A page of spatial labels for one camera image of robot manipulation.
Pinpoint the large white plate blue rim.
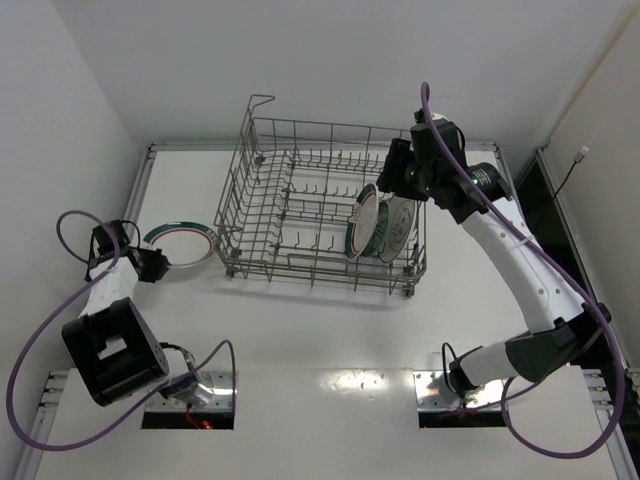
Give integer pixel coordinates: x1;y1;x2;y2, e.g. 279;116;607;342
378;196;417;264

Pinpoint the small teal patterned plate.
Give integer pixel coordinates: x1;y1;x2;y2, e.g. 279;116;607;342
363;200;389;257

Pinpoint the white plate green red rim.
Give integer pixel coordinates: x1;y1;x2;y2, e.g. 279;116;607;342
345;183;379;260

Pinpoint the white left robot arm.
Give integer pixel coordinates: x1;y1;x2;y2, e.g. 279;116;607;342
61;220;195;407

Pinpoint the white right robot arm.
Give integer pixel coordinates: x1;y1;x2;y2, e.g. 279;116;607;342
377;110;602;397

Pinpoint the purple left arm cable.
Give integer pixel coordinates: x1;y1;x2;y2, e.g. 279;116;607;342
5;209;237;452

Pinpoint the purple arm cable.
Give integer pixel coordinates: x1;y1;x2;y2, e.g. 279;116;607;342
419;82;626;457
5;209;237;452

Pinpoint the grey wire dish rack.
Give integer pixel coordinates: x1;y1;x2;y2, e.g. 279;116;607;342
214;94;427;296

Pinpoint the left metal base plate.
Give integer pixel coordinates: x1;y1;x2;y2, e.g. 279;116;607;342
144;371;237;413

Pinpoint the metal base plate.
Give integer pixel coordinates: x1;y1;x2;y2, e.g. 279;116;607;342
413;370;504;413
144;371;237;413

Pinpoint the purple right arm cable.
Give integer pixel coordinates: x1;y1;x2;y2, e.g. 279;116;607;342
419;82;626;457

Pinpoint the black hanging wall cable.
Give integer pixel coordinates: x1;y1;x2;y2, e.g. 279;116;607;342
529;145;590;231

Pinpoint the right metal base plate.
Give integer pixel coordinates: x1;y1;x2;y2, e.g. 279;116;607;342
413;370;504;413

